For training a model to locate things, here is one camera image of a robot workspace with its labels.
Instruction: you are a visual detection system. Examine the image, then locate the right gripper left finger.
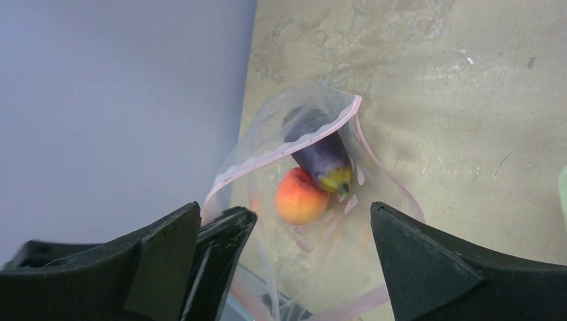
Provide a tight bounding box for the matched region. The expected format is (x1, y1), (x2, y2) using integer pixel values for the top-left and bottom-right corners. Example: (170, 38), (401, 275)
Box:
(1, 202), (201, 320)

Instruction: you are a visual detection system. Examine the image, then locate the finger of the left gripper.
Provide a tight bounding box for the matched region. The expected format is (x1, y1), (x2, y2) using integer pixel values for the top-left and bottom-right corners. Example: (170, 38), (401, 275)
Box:
(179, 206), (257, 320)

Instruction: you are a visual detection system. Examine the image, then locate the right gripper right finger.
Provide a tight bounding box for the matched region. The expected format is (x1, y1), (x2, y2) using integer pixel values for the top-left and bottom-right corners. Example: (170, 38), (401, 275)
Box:
(370, 202), (566, 320)

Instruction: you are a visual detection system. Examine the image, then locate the peach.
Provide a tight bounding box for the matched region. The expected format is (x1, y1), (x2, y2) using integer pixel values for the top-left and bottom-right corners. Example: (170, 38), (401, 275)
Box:
(274, 167), (330, 226)

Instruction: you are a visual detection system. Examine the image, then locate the clear pink zip bag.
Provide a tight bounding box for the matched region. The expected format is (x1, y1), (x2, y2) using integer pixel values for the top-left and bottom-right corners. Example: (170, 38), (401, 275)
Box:
(201, 84), (425, 320)

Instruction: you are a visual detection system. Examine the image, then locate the purple eggplant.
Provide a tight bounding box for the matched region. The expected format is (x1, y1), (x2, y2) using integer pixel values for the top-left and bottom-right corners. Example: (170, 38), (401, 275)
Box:
(282, 106), (353, 198)

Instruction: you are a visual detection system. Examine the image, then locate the green plastic basket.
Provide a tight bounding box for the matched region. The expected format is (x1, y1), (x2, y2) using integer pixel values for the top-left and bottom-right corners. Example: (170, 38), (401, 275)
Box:
(558, 166), (567, 216)

